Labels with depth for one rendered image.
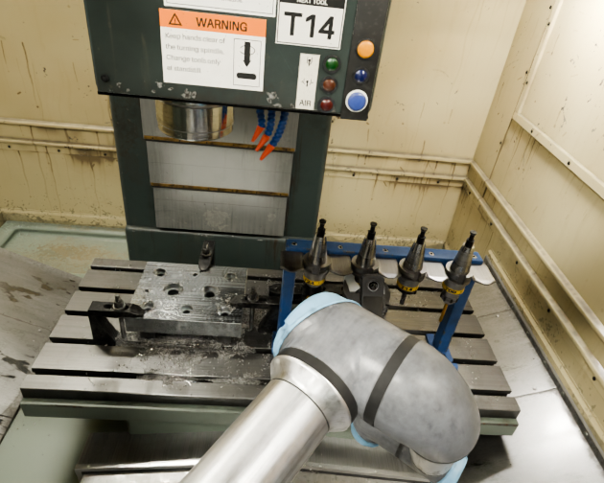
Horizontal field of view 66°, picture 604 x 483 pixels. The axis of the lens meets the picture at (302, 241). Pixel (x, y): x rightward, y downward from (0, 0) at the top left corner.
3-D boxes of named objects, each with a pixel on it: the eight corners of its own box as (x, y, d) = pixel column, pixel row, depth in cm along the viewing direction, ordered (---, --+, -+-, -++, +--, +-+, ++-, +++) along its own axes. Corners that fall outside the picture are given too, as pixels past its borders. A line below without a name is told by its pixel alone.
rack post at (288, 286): (291, 355, 122) (303, 266, 105) (270, 354, 121) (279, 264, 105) (290, 328, 130) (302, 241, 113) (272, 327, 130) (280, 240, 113)
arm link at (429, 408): (522, 379, 47) (472, 449, 87) (424, 326, 52) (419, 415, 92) (470, 484, 43) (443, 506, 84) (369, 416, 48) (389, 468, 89)
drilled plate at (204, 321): (241, 337, 120) (241, 323, 117) (126, 331, 118) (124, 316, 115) (246, 281, 139) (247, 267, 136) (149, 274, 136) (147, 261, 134)
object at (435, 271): (450, 284, 104) (451, 281, 103) (427, 282, 103) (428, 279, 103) (441, 264, 109) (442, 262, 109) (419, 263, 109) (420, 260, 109)
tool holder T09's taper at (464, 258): (467, 264, 108) (476, 241, 104) (471, 276, 104) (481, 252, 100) (448, 262, 108) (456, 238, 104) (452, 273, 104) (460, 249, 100)
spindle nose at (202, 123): (228, 114, 107) (229, 59, 100) (240, 142, 94) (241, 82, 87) (155, 113, 102) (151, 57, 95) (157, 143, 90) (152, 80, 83)
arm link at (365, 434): (389, 469, 88) (401, 438, 81) (340, 433, 93) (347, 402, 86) (408, 439, 93) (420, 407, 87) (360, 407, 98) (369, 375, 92)
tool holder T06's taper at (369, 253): (370, 256, 107) (376, 231, 103) (378, 266, 103) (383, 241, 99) (352, 257, 105) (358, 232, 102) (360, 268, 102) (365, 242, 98)
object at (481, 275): (497, 287, 105) (498, 284, 104) (474, 285, 104) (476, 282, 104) (486, 267, 110) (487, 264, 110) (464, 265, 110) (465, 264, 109)
